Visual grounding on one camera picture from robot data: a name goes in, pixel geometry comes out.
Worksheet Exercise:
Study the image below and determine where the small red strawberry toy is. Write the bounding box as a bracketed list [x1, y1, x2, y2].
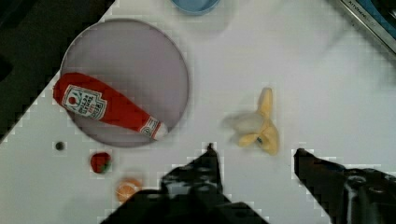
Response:
[90, 152, 111, 174]

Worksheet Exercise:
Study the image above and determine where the orange slice toy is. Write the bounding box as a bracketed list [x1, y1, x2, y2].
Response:
[115, 178, 142, 203]

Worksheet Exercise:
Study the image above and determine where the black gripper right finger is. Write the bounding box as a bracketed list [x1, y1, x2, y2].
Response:
[294, 148, 396, 224]

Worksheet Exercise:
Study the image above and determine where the grey round plate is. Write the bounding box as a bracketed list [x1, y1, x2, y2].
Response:
[60, 19, 190, 132]

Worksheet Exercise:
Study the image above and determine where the peeled plush banana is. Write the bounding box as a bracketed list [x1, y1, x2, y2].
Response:
[224, 88, 279, 156]

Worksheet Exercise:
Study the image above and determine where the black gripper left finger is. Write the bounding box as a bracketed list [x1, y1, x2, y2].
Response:
[100, 144, 269, 224]

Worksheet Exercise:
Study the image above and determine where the red plush ketchup bottle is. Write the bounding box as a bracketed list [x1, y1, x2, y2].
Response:
[53, 73, 168, 140]

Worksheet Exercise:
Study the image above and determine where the blue bowl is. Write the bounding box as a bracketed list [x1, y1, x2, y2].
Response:
[170, 0, 220, 15]

